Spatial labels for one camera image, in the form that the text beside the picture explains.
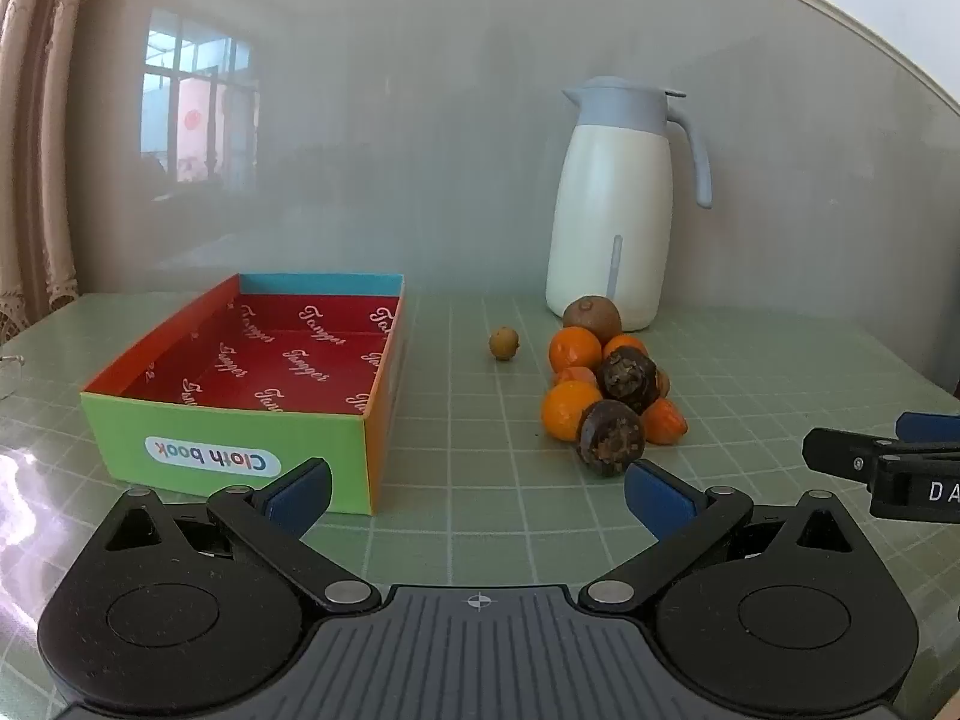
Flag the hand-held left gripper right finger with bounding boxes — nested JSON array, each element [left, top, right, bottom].
[[579, 461, 860, 612]]

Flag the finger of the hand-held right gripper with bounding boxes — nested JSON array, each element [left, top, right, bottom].
[[802, 427, 960, 478], [896, 412, 960, 442]]

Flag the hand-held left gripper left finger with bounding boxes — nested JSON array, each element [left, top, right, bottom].
[[97, 457, 383, 614]]

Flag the dark brown shrivelled fruit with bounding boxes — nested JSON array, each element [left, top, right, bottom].
[[597, 349, 659, 415], [575, 400, 647, 477]]

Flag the colourful cardboard box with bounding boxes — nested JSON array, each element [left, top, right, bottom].
[[80, 274, 407, 517]]

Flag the orange mandarin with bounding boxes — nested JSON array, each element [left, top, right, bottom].
[[542, 381, 605, 442], [549, 326, 604, 376]]

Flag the brown kiwi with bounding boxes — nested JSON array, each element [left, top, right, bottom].
[[563, 297, 623, 350]]

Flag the white thermos jug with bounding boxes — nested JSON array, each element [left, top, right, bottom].
[[545, 76, 712, 332]]

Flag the beige lace curtain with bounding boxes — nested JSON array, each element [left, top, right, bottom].
[[0, 0, 102, 350]]

